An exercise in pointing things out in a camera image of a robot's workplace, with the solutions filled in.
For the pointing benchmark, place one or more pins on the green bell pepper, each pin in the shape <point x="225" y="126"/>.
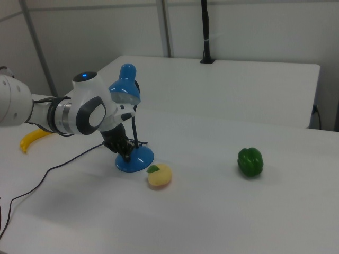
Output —
<point x="250" y="162"/>

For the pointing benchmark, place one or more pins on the yellow banana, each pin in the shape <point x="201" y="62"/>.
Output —
<point x="30" y="139"/>

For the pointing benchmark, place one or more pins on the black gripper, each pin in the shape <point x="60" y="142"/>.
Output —
<point x="115" y="140"/>

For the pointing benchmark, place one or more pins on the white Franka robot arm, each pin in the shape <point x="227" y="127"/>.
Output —
<point x="90" y="116"/>

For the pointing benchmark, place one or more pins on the black camera pole with clamp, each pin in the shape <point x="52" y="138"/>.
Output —
<point x="206" y="26"/>

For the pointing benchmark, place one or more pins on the blue desk lamp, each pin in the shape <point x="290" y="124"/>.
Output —
<point x="140" y="156"/>

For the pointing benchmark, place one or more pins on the yellow peach with green leaf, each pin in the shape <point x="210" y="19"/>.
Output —
<point x="160" y="177"/>

